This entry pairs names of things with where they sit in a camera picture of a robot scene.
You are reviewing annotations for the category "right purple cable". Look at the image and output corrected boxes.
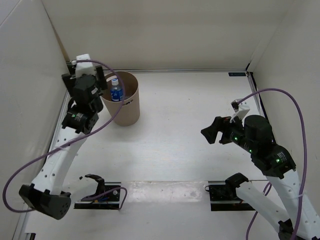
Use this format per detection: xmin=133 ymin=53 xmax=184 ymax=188
xmin=237 ymin=87 xmax=307 ymax=240

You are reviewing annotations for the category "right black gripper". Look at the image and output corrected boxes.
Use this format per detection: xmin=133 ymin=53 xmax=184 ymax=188
xmin=200 ymin=112 xmax=256 ymax=153

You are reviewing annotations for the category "right blue corner label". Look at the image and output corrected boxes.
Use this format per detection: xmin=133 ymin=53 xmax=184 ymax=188
xmin=228 ymin=72 xmax=246 ymax=77

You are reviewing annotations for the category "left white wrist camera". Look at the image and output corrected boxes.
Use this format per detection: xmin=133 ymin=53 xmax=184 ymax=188
xmin=71 ymin=53 xmax=96 ymax=78

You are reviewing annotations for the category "blue label plastic bottle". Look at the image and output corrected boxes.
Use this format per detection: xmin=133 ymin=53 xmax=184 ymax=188
xmin=110 ymin=78 xmax=123 ymax=102

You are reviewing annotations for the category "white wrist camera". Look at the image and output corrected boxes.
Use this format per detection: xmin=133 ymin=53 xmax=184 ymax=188
xmin=229 ymin=99 xmax=250 ymax=123
xmin=71 ymin=53 xmax=96 ymax=78

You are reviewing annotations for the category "aluminium frame rail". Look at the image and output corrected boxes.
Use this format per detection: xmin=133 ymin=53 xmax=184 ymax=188
xmin=246 ymin=71 xmax=262 ymax=112
xmin=48 ymin=91 xmax=70 ymax=152

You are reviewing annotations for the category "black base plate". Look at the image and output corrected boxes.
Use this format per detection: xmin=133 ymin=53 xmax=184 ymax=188
xmin=73 ymin=182 xmax=122 ymax=210
xmin=204 ymin=181 xmax=254 ymax=212

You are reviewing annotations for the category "brown round bin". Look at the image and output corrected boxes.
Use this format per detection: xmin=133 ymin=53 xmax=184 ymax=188
xmin=102 ymin=71 xmax=140 ymax=127

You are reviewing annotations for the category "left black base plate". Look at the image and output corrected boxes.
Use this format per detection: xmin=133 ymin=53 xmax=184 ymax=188
xmin=73 ymin=182 xmax=122 ymax=210

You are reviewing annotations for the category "left aluminium frame rail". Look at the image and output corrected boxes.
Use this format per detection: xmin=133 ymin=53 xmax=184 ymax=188
xmin=48 ymin=91 xmax=70 ymax=152

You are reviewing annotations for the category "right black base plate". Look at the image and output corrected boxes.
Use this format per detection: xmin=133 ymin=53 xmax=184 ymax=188
xmin=204 ymin=181 xmax=254 ymax=212

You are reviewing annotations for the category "right aluminium frame rail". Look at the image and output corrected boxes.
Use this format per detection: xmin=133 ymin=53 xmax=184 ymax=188
xmin=246 ymin=71 xmax=262 ymax=112

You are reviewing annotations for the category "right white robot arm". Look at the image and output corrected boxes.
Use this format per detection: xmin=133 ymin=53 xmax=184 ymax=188
xmin=200 ymin=115 xmax=320 ymax=240

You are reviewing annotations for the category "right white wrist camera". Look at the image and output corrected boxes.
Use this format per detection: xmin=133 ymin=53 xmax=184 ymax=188
xmin=229 ymin=99 xmax=250 ymax=123

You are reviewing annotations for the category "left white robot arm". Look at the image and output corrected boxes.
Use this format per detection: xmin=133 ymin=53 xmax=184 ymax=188
xmin=19 ymin=62 xmax=108 ymax=220

